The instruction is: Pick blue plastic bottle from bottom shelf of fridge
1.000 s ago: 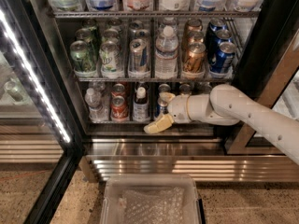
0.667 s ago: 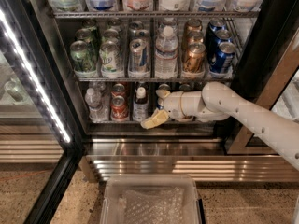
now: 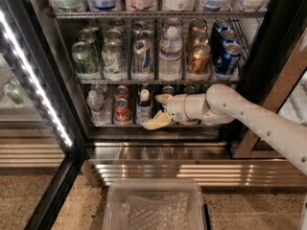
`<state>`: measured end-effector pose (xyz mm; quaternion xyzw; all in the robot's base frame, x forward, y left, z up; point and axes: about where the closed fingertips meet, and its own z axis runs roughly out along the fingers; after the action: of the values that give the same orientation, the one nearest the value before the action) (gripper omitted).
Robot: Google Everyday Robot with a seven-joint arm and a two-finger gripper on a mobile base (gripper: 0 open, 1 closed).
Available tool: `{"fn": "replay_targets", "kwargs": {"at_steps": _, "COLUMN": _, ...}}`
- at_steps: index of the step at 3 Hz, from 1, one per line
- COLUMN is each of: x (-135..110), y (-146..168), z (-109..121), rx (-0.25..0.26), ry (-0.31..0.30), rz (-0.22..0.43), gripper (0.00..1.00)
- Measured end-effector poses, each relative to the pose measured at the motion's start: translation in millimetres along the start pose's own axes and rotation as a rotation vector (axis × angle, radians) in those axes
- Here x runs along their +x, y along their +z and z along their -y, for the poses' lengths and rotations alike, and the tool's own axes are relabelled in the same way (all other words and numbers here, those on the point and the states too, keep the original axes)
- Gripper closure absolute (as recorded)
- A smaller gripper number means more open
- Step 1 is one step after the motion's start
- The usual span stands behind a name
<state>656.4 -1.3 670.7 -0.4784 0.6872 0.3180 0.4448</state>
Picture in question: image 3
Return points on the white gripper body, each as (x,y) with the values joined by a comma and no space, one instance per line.
(176,108)

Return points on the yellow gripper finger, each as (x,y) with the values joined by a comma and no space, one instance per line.
(163,98)
(161,119)

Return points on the dark plastic bottle white cap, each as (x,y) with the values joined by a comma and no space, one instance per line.
(144,107)

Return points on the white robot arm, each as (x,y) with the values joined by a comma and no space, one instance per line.
(221,104)

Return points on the gold can middle shelf front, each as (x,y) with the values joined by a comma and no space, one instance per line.
(198,59)

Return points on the gold can shelf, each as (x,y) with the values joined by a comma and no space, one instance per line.
(198,37)
(198,59)
(198,25)

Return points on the clear water bottle middle shelf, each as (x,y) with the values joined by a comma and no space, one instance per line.
(170,55)

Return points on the clear water bottle shelf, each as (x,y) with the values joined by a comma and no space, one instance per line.
(170,55)
(100,115)

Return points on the clear water bottle bottom shelf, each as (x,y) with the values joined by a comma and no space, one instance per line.
(100,115)

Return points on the steel fridge base grille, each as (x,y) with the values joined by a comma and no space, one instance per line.
(209,164)

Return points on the blue can middle shelf front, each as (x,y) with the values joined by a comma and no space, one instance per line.
(228,59)

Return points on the blue can shelf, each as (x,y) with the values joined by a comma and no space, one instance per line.
(224,37)
(220,25)
(228,59)

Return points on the silver can middle shelf back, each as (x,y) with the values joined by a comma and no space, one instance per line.
(137,27)

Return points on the gold can middle shelf back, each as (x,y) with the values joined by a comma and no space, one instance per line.
(198,25)

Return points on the blue can middle shelf back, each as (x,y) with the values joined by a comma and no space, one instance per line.
(220,25)

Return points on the glass fridge door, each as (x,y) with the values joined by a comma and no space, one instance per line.
(31,146)

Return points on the blue soda can back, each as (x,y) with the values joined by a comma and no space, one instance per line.
(168,89)

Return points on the blue soda can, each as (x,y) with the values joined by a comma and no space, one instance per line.
(168,89)
(163,107)

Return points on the blue soda can front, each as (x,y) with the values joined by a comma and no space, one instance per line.
(163,107)

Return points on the gold soda can back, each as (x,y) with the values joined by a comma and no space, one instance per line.
(190,89)

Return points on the gold soda can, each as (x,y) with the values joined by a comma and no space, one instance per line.
(190,89)
(191,123)

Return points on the gold soda can front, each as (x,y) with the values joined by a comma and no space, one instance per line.
(191,123)

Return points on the red soda can front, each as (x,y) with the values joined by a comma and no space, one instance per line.
(122,112)

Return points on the red soda can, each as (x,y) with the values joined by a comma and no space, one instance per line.
(122,112)
(121,92)

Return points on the red soda can back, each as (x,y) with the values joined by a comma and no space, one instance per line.
(121,92)

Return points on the silver blue slim can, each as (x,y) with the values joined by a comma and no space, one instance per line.
(142,57)

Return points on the white green soda can front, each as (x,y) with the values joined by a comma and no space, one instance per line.
(112,55)

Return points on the white green can middle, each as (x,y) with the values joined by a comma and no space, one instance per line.
(114,36)

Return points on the clear plastic bin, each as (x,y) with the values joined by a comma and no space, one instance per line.
(119,190)

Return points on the bubble wrap sheet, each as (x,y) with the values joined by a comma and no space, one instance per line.
(156,212)

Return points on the green soda can middle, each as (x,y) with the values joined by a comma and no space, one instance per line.
(86,35)

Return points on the white led light strip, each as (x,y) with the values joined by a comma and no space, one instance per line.
(27,67)

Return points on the middle wire shelf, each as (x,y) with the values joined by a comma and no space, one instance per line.
(160,81)

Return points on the wire shelf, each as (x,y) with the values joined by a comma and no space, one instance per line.
(154,14)
(160,81)

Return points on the upper wire shelf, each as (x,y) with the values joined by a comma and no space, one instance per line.
(154,14)

